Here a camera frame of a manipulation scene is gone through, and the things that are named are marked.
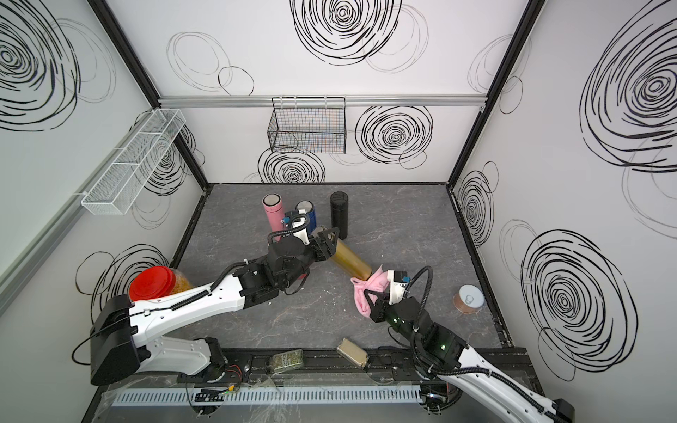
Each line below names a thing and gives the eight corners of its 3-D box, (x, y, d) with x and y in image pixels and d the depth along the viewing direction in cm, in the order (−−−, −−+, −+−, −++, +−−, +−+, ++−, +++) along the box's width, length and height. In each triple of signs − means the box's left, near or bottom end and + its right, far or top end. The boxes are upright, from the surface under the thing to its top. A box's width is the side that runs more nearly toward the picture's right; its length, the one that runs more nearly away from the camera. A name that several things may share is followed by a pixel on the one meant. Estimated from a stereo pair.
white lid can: (456, 314, 86) (462, 307, 81) (450, 291, 91) (456, 284, 86) (481, 314, 86) (489, 307, 81) (473, 291, 91) (480, 284, 86)
